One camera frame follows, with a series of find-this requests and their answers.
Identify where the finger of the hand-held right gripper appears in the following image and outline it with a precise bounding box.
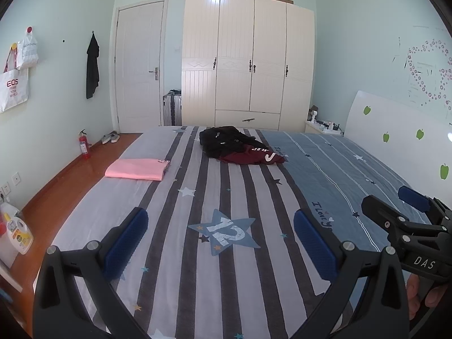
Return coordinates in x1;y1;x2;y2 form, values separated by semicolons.
397;185;452;226
361;194;413;234

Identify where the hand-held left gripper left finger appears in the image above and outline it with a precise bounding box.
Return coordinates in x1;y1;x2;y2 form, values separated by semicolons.
32;207;152;339

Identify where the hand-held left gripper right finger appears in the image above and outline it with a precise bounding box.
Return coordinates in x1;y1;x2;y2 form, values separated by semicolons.
279;208;412;339

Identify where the black printed t-shirt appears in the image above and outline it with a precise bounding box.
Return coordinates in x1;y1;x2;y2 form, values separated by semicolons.
199;126;264;158

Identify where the person's right hand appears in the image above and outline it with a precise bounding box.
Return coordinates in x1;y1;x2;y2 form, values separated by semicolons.
406;276;448;322

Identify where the white headboard with apple stickers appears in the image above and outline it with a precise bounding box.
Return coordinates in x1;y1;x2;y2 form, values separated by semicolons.
343;90;452;198

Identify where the pink folded garment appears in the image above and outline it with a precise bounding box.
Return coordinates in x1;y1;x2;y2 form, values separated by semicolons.
105;158;171;181

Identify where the white nightstand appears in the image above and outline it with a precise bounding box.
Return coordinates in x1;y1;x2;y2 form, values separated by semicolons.
304;120;345;136

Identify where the bed with striped star sheet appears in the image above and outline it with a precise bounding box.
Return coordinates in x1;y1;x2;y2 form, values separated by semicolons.
49;125;433;339

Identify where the red fire extinguisher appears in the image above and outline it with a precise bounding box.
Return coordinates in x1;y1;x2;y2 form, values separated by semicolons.
78;129;92;160

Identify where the white detergent bottle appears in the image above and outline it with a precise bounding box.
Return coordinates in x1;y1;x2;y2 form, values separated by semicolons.
0;203;34;255

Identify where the maroon garment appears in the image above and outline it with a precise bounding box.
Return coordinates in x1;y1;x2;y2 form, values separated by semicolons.
218;144;286;165

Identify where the white shelf unit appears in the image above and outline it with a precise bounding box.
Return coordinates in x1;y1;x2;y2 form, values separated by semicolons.
0;247;25;290

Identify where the silver ribbed suitcase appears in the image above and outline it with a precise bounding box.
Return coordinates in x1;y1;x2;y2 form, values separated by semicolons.
162;90;183;127

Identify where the black hanging garment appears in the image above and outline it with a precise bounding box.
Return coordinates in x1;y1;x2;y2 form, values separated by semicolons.
86;32;100;99

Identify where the white door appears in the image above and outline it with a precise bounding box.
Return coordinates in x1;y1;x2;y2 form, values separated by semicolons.
111;0;169;133

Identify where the white tote bag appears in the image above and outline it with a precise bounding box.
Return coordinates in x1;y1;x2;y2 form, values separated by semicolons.
0;44;29;114

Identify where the cream wardrobe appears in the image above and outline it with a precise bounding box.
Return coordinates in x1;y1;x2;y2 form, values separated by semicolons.
181;0;316;132

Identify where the white plastic bag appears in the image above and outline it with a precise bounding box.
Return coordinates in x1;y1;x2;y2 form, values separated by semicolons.
16;30;39;70

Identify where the heart wall sticker decoration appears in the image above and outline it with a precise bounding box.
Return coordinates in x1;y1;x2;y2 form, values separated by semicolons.
406;39;452;108

